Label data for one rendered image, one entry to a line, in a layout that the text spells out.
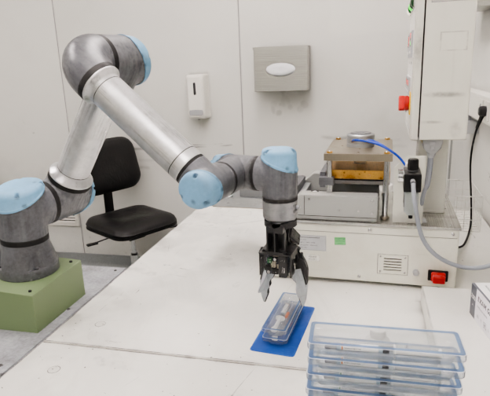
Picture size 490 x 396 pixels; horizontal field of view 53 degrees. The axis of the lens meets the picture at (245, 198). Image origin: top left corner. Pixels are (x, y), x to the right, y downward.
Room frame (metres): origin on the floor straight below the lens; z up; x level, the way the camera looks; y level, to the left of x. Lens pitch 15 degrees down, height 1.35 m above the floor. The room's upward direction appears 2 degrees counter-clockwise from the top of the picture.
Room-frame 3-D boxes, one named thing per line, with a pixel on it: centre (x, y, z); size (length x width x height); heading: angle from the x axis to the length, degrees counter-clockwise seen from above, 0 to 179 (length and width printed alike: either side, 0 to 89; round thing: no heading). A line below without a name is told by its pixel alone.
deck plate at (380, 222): (1.41, -0.37, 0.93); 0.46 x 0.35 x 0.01; 74
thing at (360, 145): (1.39, -0.37, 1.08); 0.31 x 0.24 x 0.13; 164
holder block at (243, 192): (1.49, -0.09, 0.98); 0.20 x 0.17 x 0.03; 164
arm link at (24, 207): (1.20, 0.56, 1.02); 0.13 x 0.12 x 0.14; 153
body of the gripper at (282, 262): (1.01, -0.07, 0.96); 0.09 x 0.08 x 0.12; 160
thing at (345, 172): (1.41, -0.34, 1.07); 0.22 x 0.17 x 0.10; 164
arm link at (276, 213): (1.01, -0.08, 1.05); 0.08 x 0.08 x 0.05
